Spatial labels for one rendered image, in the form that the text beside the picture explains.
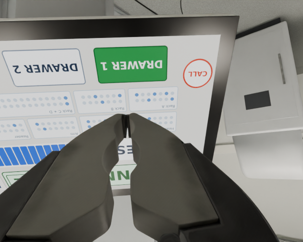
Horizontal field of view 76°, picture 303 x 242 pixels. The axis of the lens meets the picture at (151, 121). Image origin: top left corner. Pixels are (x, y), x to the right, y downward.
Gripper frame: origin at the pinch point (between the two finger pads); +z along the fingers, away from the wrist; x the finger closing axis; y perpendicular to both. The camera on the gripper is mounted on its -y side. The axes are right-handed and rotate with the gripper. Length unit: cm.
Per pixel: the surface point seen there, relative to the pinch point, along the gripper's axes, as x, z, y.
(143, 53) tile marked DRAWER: 1.6, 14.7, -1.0
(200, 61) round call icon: 9.2, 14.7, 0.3
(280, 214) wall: 199, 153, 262
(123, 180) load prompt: -3.0, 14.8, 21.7
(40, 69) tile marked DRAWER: -11.7, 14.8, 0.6
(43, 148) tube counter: -15.0, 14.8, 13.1
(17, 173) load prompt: -20.8, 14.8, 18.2
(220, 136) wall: 144, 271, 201
